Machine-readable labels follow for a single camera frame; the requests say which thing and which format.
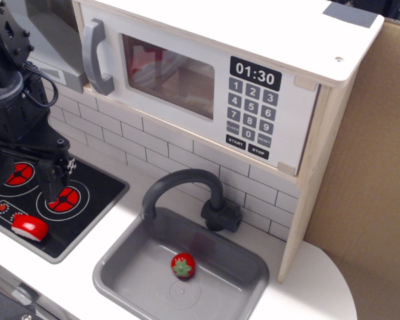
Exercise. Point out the red toy strawberry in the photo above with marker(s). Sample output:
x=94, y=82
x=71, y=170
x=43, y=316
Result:
x=183, y=265

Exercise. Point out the grey plastic sink basin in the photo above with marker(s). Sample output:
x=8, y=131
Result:
x=136, y=273

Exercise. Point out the grey range hood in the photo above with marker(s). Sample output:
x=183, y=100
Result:
x=56, y=40

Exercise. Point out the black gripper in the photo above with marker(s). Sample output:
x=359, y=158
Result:
x=49, y=150

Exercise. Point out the black toy stovetop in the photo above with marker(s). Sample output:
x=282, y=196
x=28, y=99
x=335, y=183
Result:
x=89, y=195

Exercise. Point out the grey oven front handle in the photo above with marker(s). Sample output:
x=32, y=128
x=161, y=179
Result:
x=18, y=300

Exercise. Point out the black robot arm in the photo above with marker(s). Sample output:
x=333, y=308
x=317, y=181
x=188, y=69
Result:
x=25, y=132

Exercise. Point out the white toy microwave door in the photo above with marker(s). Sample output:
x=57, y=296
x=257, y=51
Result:
x=211, y=91

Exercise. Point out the white wooden microwave cabinet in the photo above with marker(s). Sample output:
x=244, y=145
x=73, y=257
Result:
x=322, y=41

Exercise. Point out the brown cardboard panel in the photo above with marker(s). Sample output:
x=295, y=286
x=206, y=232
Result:
x=356, y=218

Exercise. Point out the red white toy sushi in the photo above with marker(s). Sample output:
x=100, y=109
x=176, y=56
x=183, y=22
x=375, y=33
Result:
x=29, y=227

